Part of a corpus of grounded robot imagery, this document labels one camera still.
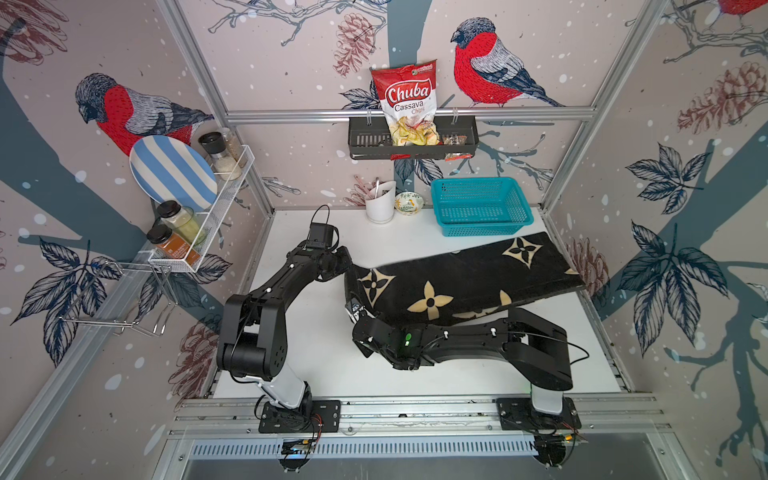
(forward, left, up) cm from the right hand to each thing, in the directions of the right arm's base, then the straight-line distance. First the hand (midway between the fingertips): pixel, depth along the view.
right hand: (357, 325), depth 81 cm
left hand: (+21, +3, +4) cm, 22 cm away
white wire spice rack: (+40, +36, +28) cm, 61 cm away
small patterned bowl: (+56, -14, -6) cm, 58 cm away
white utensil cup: (+47, -3, +2) cm, 47 cm away
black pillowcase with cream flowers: (+20, -38, -8) cm, 44 cm away
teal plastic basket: (+57, -44, -8) cm, 72 cm away
